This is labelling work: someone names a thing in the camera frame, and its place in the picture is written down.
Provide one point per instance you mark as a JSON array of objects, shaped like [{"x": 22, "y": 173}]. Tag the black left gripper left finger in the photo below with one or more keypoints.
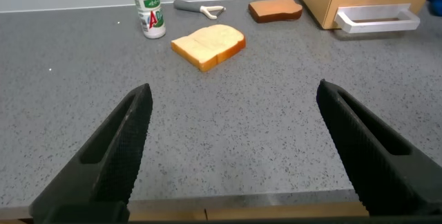
[{"x": 103, "y": 168}]

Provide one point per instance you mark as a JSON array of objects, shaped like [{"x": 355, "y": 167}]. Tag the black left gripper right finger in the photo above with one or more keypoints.
[{"x": 383, "y": 168}]

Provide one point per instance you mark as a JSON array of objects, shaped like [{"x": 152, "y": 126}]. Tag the white bread slice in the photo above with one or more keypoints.
[{"x": 207, "y": 44}]

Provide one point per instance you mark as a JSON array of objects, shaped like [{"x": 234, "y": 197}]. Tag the white AD milk bottle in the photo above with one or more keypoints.
[{"x": 150, "y": 13}]

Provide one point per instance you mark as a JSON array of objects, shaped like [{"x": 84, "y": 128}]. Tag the brown toast slice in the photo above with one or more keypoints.
[{"x": 274, "y": 9}]

